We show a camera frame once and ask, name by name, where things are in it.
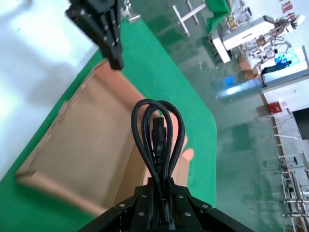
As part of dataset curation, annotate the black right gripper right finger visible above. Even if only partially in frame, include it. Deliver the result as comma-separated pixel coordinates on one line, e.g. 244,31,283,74
167,177,254,232

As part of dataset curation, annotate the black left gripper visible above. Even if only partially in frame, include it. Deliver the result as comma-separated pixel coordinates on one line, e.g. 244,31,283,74
65,0,125,71

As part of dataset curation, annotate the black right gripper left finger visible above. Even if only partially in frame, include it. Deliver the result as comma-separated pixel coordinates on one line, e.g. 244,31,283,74
77,177,158,232

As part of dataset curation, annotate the black power cord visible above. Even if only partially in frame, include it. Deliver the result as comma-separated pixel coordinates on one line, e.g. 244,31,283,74
131,98,186,232

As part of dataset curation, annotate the open brown cardboard box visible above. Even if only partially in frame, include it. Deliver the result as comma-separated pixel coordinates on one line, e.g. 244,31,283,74
14,59,195,216

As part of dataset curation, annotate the small red box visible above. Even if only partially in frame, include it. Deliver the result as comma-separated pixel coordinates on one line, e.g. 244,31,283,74
267,101,283,115

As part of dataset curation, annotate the white table cover sheet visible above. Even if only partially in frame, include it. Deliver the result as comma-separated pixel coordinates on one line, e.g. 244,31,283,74
0,0,103,116

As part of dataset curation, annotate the green draped cloth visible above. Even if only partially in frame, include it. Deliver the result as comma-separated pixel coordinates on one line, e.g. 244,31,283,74
204,0,233,32

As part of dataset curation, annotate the brown cardboard carton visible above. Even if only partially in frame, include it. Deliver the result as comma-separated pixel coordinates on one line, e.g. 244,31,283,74
238,54,263,80

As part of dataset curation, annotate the person in blue clothes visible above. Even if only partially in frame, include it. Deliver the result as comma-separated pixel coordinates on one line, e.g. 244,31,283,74
260,53,293,85

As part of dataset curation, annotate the white T-leg table frame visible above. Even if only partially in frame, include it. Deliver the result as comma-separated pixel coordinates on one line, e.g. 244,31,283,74
172,0,206,37

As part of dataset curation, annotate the aluminium frame rack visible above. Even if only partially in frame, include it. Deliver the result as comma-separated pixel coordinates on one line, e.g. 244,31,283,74
272,108,309,232

